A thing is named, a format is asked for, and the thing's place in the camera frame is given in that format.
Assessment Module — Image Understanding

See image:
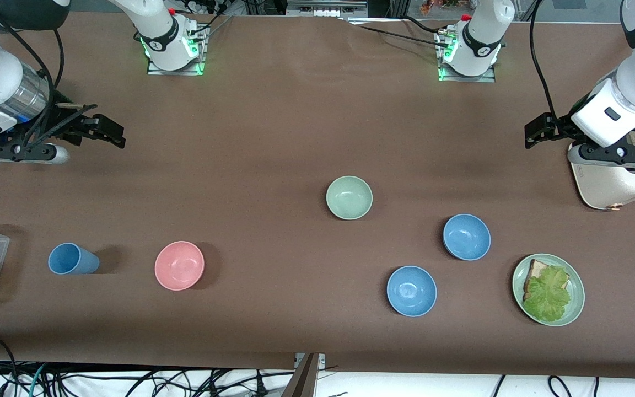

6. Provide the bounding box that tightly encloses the blue bowl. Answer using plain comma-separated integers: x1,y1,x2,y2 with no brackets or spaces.
386,265,438,318
442,213,492,261

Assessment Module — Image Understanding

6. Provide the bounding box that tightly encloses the green bowl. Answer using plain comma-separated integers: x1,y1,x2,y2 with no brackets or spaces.
326,175,374,221

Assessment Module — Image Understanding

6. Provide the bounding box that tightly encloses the pink bowl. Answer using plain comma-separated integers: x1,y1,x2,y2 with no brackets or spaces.
154,241,206,291

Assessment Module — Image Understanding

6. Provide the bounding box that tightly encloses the white toaster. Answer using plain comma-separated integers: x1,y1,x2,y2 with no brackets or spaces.
567,122,635,211

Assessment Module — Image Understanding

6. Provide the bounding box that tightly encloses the blue ribbed cup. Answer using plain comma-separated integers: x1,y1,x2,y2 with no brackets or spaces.
48,243,100,275

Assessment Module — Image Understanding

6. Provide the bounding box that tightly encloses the white bread slice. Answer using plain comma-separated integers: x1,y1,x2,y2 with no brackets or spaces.
523,259,551,301

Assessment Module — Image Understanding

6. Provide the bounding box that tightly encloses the white power strip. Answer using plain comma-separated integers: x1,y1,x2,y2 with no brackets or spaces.
170,0,229,15

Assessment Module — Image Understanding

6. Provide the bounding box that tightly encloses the orange colourful clutter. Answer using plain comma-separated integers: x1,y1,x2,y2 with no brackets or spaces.
419,0,464,14

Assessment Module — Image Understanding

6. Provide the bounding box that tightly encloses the green lettuce leaf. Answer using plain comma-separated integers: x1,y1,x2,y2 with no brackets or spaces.
523,266,572,323

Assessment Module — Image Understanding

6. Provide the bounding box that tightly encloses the green plate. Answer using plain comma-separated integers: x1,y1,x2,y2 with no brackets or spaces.
512,253,586,327

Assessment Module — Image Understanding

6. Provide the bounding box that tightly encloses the brown table cover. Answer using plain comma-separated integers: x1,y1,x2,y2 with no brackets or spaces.
0,10,635,381

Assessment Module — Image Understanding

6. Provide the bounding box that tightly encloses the grey metal box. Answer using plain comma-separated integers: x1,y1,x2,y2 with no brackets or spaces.
287,0,368,17

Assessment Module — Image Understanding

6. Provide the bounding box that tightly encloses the grey table support beam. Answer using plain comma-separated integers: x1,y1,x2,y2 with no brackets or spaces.
282,353,326,397

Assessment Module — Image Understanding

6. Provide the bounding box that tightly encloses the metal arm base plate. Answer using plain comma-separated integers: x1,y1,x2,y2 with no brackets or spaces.
438,63,497,83
147,52,206,76

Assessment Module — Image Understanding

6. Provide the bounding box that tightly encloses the teal cable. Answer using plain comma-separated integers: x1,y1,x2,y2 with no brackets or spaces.
29,362,49,397

